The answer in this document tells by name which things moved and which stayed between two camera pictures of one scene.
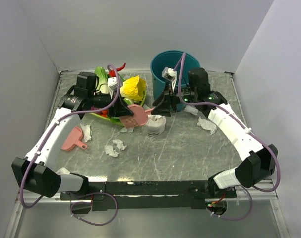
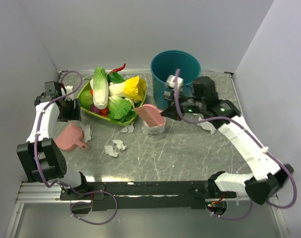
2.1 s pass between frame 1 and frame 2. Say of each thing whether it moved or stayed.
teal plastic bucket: stayed
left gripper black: moved
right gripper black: moved
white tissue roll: stayed
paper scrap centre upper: stayed
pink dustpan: stayed
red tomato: stayed
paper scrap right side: stayed
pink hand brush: moved
